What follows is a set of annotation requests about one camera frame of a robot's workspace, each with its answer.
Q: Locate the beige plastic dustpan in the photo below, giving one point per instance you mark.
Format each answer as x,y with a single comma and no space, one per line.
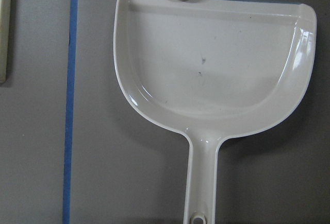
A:
212,70

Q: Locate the wooden cutting board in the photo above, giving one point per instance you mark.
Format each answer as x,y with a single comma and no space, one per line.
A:
4,30

